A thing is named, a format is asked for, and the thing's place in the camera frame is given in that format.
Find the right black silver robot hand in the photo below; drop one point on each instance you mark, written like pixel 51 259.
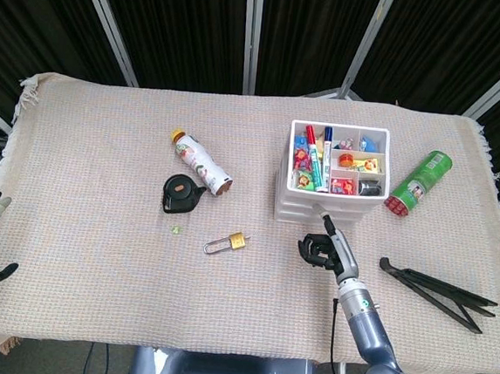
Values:
pixel 344 254

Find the clear plastic drawer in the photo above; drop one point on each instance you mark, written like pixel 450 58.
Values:
pixel 300 217
pixel 301 202

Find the white drawer organizer box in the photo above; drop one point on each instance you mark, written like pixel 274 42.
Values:
pixel 292 155

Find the red snack packet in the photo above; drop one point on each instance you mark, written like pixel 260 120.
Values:
pixel 342 186

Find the black and silver cylindrical object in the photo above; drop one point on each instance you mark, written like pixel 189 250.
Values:
pixel 369 188

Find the lion print snack packet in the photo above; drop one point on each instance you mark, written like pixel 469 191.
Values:
pixel 304 180

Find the yellow snack packet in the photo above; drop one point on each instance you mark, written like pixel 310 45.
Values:
pixel 368 164

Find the orange tape roll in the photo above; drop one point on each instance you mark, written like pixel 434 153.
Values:
pixel 345 159

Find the red capped green marker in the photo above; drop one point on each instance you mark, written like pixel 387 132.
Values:
pixel 315 160

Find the green chips can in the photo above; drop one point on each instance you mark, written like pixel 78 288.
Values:
pixel 419 182

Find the brass padlock with long shackle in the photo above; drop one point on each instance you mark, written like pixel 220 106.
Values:
pixel 237 241

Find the red cartoon snack packets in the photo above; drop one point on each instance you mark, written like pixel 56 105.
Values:
pixel 302 154

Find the small wrapped candy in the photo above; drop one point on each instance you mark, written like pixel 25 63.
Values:
pixel 347 141

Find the blue plastic packet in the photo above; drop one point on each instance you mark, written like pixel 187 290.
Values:
pixel 369 143

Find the blue capped white marker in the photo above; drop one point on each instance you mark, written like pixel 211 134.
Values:
pixel 328 134

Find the beige woven tablecloth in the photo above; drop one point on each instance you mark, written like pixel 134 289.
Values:
pixel 94 269

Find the drink bottle with yellow cap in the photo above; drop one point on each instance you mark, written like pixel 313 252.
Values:
pixel 199 165

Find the small green bead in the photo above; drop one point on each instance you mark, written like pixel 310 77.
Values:
pixel 175 230

